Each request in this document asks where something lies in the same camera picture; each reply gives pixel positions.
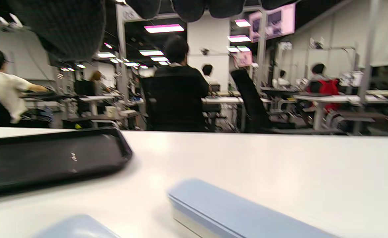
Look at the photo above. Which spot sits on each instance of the row of ceiling lights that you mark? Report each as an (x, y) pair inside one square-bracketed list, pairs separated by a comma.
[(164, 28)]

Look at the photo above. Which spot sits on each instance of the black mesh office chair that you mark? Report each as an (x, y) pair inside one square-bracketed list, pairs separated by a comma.
[(253, 99), (177, 102)]

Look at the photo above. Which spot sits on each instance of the white paper cup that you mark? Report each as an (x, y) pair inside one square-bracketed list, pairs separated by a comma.
[(110, 111)]

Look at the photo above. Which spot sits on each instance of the hanging monitor screen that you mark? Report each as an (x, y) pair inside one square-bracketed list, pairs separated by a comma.
[(273, 21)]

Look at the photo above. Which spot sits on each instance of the person's right hand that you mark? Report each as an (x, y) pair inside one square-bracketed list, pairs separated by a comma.
[(68, 29)]

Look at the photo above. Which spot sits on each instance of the blue lidded lunch box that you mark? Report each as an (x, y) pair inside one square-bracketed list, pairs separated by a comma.
[(78, 228), (230, 215)]

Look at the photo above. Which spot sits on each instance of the black plastic tray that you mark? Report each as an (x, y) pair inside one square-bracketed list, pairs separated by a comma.
[(48, 158)]

